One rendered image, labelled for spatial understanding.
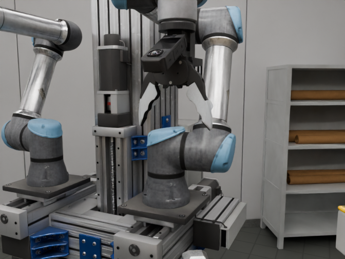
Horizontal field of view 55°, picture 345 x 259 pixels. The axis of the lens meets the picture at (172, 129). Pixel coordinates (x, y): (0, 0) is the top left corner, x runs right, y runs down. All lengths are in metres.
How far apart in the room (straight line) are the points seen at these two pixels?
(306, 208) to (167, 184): 2.74
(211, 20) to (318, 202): 2.82
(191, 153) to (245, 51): 2.33
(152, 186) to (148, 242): 0.18
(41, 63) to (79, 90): 1.64
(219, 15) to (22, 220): 0.91
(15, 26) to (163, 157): 0.64
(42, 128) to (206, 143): 0.60
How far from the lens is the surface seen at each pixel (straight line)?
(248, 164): 3.28
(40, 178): 1.28
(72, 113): 3.09
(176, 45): 0.59
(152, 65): 0.55
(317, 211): 3.69
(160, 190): 1.00
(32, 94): 1.41
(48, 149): 1.27
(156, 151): 0.98
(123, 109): 1.19
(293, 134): 3.06
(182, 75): 0.62
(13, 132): 1.38
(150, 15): 0.88
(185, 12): 0.64
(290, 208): 3.56
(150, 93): 0.66
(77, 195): 1.39
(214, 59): 1.05
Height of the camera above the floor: 1.41
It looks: 8 degrees down
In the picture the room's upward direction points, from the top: straight up
